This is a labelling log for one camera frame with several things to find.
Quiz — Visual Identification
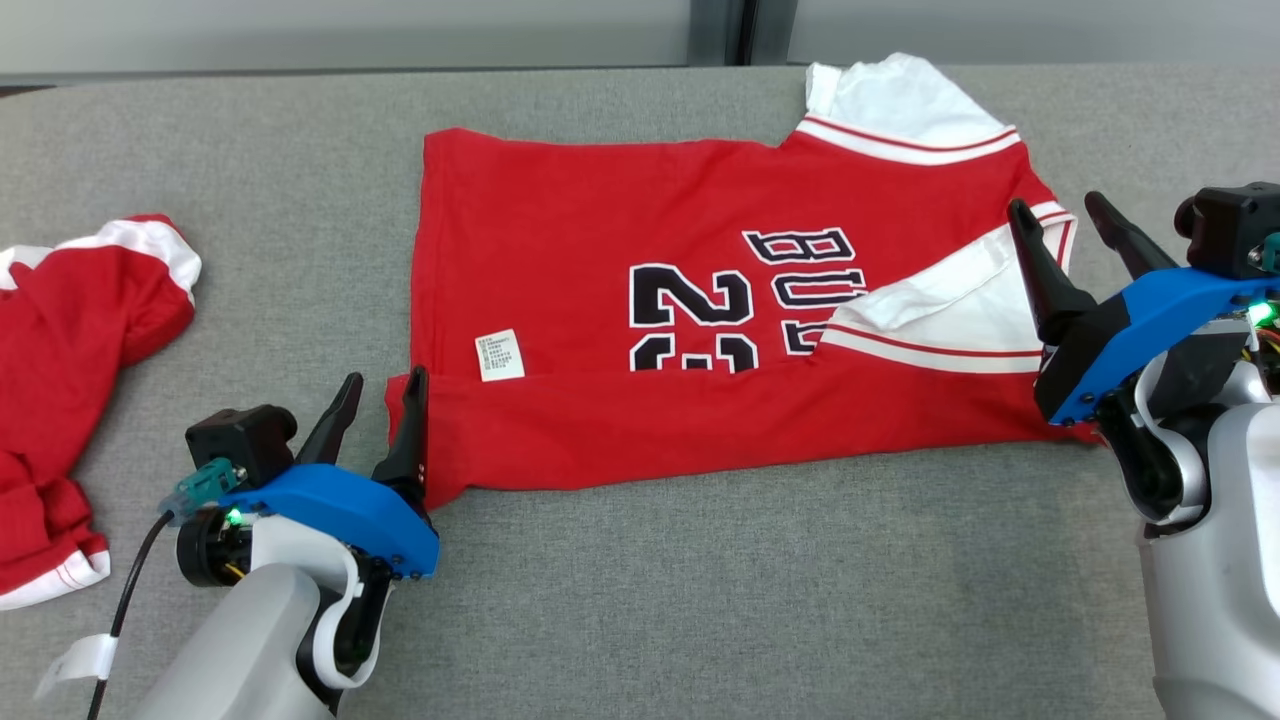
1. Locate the red jersey with white sleeves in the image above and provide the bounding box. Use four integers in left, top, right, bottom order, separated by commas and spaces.
385, 52, 1103, 511

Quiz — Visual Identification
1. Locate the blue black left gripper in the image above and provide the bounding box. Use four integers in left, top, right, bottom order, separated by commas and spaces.
218, 366, 441, 583

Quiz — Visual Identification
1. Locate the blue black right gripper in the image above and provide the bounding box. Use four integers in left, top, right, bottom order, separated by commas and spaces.
1006, 190, 1280, 427

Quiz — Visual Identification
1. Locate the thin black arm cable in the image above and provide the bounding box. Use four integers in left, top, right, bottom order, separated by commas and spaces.
86, 508, 179, 720

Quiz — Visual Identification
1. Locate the grey fabric sofa seat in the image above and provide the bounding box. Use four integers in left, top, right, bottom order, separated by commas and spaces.
0, 65, 1280, 720

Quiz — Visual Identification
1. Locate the teal left cable connector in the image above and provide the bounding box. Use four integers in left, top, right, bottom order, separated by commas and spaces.
158, 457, 247, 518

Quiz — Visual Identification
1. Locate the grey metal door post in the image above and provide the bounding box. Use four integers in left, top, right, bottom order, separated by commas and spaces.
688, 0, 791, 67

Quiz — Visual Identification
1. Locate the white cable label tag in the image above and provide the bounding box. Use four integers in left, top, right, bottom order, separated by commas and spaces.
34, 632, 120, 702

